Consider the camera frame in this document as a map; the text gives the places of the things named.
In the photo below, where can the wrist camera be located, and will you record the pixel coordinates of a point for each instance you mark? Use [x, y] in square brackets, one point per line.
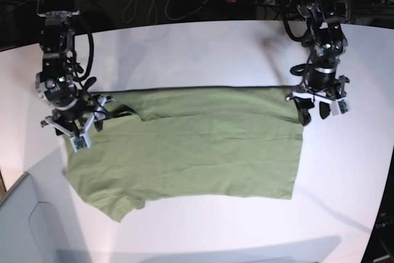
[340, 107]
[80, 142]

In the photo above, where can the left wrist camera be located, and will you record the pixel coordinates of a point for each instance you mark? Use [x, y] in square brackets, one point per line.
[340, 107]

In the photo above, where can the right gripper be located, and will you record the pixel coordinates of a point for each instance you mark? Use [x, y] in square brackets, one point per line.
[82, 114]

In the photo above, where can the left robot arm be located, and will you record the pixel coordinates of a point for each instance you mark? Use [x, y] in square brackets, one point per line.
[323, 37]

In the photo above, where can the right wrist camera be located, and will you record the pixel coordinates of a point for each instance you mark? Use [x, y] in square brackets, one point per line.
[80, 142]

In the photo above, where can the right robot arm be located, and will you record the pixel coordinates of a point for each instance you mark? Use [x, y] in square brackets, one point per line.
[62, 83]

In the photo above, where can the green T-shirt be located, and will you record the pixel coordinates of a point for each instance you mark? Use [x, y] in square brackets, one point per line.
[243, 142]

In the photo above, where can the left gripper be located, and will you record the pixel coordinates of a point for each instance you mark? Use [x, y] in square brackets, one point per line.
[318, 84]

